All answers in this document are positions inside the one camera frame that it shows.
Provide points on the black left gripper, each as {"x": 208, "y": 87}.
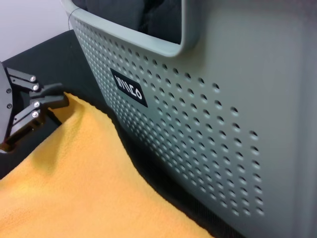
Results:
{"x": 6, "y": 106}

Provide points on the grey and yellow towel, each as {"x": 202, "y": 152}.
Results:
{"x": 86, "y": 173}

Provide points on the grey perforated plastic storage box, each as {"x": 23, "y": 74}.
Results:
{"x": 247, "y": 99}

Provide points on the black crumpled cloth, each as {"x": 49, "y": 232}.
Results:
{"x": 123, "y": 15}

